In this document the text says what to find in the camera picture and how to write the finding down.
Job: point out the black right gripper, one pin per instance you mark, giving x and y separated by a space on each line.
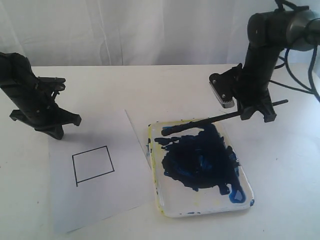
251 90

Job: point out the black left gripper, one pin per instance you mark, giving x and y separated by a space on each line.
38 109

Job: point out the black paintbrush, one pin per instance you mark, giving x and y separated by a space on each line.
166 131

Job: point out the white paper with square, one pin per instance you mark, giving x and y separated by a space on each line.
97 170

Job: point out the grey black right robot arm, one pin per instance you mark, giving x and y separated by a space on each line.
269 33

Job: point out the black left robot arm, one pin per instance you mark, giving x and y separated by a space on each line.
16 71

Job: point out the white paint tray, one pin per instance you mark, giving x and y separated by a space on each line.
196 171

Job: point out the white backdrop curtain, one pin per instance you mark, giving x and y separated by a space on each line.
128 32

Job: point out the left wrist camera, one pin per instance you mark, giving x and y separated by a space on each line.
52 86

